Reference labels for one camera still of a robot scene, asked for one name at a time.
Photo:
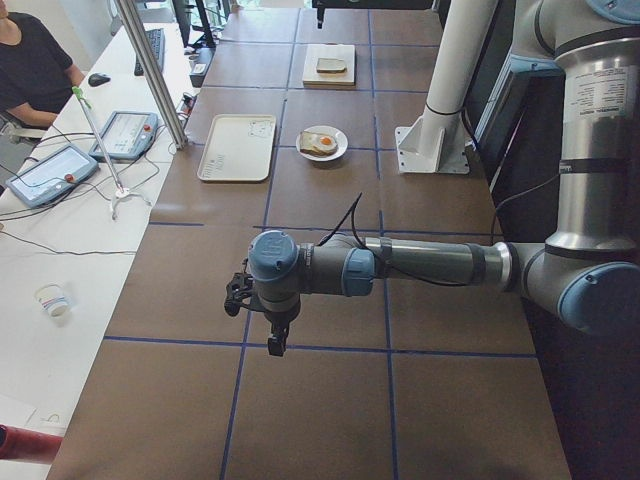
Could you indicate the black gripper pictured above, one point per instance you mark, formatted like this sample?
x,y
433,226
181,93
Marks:
x,y
318,7
279,318

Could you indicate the brown bread slice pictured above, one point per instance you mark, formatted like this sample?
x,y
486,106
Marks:
x,y
330,66

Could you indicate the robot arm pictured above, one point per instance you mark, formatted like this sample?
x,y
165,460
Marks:
x,y
583,273

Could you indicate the bread slice under egg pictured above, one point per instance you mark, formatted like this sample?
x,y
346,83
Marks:
x,y
304,144

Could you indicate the white round plate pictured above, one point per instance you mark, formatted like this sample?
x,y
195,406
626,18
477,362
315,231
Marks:
x,y
325,129

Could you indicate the wooden cutting board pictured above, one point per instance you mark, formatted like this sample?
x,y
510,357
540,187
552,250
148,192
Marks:
x,y
343,51

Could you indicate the fried egg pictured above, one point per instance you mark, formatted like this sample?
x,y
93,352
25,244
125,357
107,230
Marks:
x,y
323,144

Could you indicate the cream bear serving tray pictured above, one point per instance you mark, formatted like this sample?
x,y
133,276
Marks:
x,y
238,148

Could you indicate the black keyboard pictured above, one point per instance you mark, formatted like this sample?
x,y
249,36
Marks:
x,y
156,40

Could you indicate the far teach pendant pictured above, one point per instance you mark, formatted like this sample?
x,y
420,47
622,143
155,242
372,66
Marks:
x,y
128,135

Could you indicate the teach pendant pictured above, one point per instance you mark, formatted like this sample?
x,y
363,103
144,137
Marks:
x,y
53,176
128,135

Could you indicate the paper cup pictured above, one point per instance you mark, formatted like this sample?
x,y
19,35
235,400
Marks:
x,y
52,299

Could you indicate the black computer mouse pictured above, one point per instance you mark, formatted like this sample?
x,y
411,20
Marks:
x,y
98,79

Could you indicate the near teach pendant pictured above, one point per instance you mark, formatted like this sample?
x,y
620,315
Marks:
x,y
53,176

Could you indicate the red object at corner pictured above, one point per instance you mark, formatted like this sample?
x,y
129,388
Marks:
x,y
23,445

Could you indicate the person in black shirt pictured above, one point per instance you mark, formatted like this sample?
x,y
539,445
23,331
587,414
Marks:
x,y
37,75

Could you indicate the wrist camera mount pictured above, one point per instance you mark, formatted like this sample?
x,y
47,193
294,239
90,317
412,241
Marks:
x,y
240,293

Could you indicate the white camera mast pole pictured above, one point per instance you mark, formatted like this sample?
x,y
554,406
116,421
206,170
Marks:
x,y
464,34

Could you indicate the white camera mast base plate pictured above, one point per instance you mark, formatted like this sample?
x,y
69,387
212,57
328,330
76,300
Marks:
x,y
435,158

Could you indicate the aluminium profile post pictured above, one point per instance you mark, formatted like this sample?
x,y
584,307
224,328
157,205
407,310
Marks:
x,y
137,35

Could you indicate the grabber stick with green handle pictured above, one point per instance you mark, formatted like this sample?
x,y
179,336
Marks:
x,y
121,193

